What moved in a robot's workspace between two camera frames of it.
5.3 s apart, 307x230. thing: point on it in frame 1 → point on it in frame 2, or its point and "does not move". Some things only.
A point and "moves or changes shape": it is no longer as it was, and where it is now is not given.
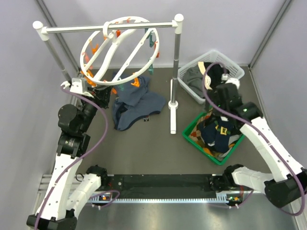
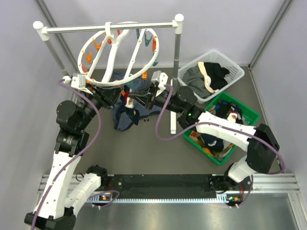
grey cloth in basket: (193, 77) does not move
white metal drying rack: (42, 31) does not move
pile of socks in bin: (216, 134) does not move
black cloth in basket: (214, 72) does not move
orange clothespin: (136, 83) → (144, 75)
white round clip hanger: (122, 50) moves or changes shape
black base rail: (163, 183) does not move
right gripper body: (220, 105) → (160, 100)
